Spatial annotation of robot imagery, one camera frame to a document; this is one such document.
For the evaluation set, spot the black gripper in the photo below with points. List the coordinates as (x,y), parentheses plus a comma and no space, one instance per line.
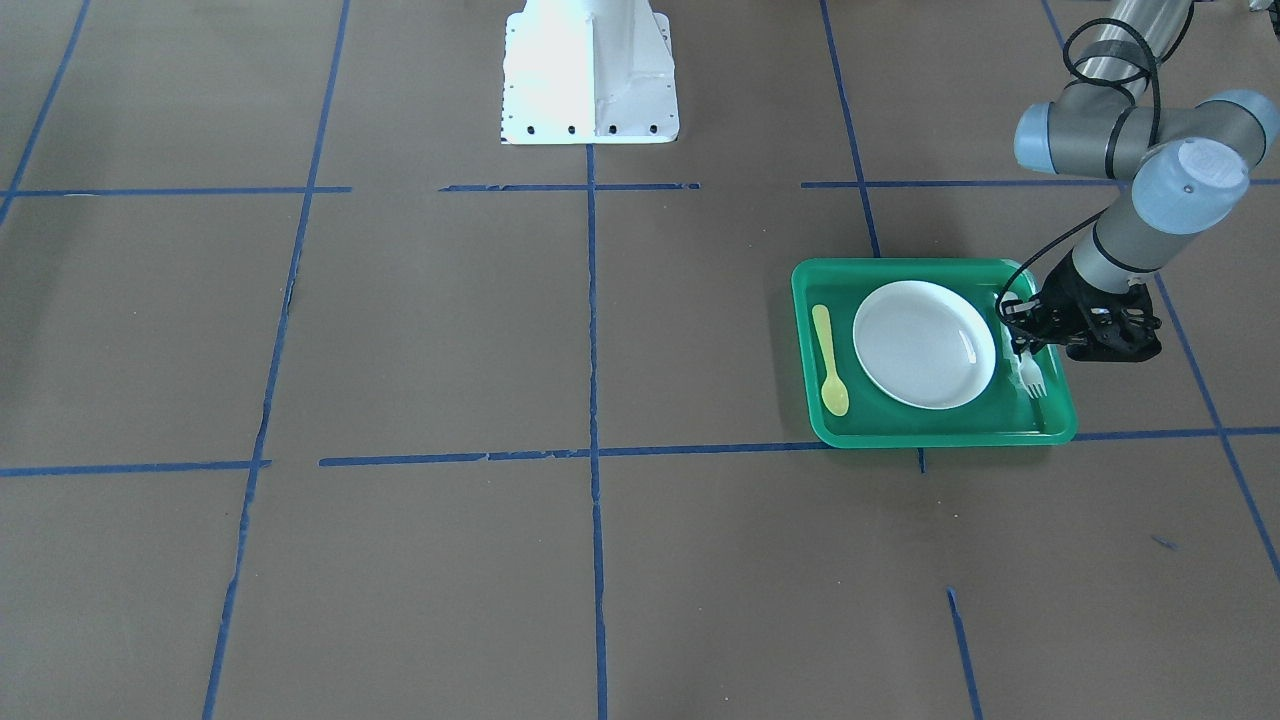
(1064,299)

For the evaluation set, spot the white plastic fork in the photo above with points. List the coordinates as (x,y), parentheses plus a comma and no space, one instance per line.
(1030,373)

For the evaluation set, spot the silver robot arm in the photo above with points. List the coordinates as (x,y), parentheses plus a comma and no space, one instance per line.
(1184,170)

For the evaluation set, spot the green plastic tray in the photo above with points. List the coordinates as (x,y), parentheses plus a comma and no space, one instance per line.
(1003,416)

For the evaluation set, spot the white plate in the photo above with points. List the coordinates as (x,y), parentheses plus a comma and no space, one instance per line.
(923,345)

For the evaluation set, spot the yellow plastic spoon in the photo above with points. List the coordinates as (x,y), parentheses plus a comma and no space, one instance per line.
(833,391)

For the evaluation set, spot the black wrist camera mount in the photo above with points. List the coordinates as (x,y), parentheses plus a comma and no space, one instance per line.
(1114,327)

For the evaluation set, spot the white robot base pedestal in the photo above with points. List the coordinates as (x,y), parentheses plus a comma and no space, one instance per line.
(580,72)

